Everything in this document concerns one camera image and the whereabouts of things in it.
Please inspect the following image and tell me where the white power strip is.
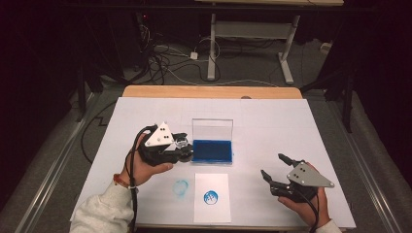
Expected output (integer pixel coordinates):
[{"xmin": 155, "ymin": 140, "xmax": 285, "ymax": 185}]
[{"xmin": 320, "ymin": 41, "xmax": 334, "ymax": 55}]

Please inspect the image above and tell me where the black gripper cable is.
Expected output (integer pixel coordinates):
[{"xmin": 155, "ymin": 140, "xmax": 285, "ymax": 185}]
[
  {"xmin": 298, "ymin": 187, "xmax": 323, "ymax": 233},
  {"xmin": 123, "ymin": 123, "xmax": 159, "ymax": 233}
]

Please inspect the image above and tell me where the crystal-handled black stamp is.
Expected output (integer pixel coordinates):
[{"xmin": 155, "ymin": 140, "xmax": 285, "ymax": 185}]
[{"xmin": 174, "ymin": 136, "xmax": 194, "ymax": 163}]

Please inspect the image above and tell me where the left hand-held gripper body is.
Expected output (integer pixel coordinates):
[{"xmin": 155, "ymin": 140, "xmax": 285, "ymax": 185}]
[{"xmin": 138, "ymin": 121, "xmax": 183, "ymax": 168}]

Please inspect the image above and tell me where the metal floor rail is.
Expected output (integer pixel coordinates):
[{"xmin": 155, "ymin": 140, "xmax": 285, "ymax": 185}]
[
  {"xmin": 14, "ymin": 91, "xmax": 102, "ymax": 233},
  {"xmin": 325, "ymin": 98, "xmax": 404, "ymax": 233}
]

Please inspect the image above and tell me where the large white table cover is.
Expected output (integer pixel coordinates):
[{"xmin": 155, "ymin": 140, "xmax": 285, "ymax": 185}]
[{"xmin": 70, "ymin": 96, "xmax": 358, "ymax": 229}]

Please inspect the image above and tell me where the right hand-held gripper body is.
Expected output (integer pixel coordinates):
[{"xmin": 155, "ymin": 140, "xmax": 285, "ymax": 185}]
[{"xmin": 270, "ymin": 160, "xmax": 336, "ymax": 204}]

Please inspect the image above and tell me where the thin black floor cable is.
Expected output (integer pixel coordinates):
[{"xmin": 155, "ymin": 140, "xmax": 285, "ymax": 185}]
[{"xmin": 80, "ymin": 99, "xmax": 119, "ymax": 164}]

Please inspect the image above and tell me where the red bracelet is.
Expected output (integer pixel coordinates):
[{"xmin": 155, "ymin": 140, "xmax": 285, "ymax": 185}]
[{"xmin": 112, "ymin": 173, "xmax": 131, "ymax": 189}]

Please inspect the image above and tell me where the person's left hand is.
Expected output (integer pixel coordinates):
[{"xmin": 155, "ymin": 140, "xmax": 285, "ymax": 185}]
[{"xmin": 120, "ymin": 133, "xmax": 175, "ymax": 187}]

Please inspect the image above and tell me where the tangle of black floor cables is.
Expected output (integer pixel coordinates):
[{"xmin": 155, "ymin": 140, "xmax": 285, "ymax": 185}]
[{"xmin": 137, "ymin": 23, "xmax": 224, "ymax": 85}]

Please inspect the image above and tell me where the white-framed desk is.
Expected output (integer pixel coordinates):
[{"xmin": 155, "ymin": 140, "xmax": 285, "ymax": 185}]
[{"xmin": 193, "ymin": 0, "xmax": 345, "ymax": 85}]

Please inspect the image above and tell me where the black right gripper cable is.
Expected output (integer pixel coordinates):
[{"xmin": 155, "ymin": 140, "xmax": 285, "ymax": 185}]
[{"xmin": 298, "ymin": 187, "xmax": 323, "ymax": 233}]

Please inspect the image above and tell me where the white paper sheet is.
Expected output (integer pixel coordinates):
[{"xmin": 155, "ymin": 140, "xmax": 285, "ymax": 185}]
[{"xmin": 192, "ymin": 172, "xmax": 232, "ymax": 224}]

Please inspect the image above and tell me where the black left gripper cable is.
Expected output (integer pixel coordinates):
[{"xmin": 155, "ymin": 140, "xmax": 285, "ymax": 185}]
[{"xmin": 123, "ymin": 123, "xmax": 159, "ymax": 233}]

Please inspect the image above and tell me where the white floor cable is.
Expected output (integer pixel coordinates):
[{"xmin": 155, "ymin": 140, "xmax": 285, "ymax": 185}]
[{"xmin": 161, "ymin": 64, "xmax": 280, "ymax": 88}]

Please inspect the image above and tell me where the person's right hand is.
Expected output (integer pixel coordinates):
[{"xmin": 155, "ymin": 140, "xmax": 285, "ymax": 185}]
[{"xmin": 277, "ymin": 162, "xmax": 332, "ymax": 229}]

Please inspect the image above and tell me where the black stand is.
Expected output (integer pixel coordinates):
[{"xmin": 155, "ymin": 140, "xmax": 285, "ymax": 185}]
[{"xmin": 300, "ymin": 69, "xmax": 356, "ymax": 134}]

